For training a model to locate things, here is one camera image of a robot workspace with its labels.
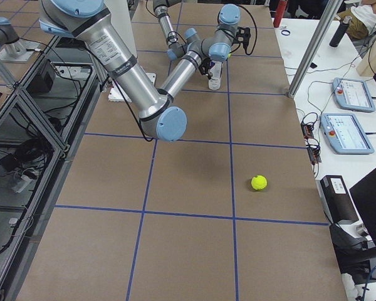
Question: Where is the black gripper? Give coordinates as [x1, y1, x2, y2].
[200, 58, 212, 80]

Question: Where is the white tennis ball can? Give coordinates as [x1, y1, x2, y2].
[208, 60, 222, 90]

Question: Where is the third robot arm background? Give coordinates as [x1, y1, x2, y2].
[0, 17, 42, 63]

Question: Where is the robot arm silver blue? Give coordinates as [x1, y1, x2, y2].
[39, 1, 241, 141]
[153, 1, 214, 90]

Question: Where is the red bottle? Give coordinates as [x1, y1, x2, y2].
[273, 0, 288, 28]

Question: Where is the small electronics board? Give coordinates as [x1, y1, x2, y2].
[300, 112, 321, 166]

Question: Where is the black water bottle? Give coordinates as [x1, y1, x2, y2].
[329, 16, 352, 48]

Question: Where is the upper teach pendant tablet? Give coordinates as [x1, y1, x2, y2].
[332, 78, 375, 113]

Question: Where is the teach pendant tablet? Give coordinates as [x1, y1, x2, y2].
[332, 78, 375, 113]
[320, 114, 374, 155]

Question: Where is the lower teach pendant tablet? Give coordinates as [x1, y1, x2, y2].
[320, 114, 374, 155]

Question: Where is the black box with label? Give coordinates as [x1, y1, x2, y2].
[320, 175, 359, 224]

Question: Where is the black monitor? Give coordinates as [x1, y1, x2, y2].
[350, 168, 376, 241]

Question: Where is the black camera cable loop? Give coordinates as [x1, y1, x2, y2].
[236, 4, 258, 56]

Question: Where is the white pedestal column base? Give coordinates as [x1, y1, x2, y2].
[105, 1, 159, 108]

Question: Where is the aluminium frame post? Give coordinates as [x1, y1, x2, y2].
[287, 0, 342, 98]

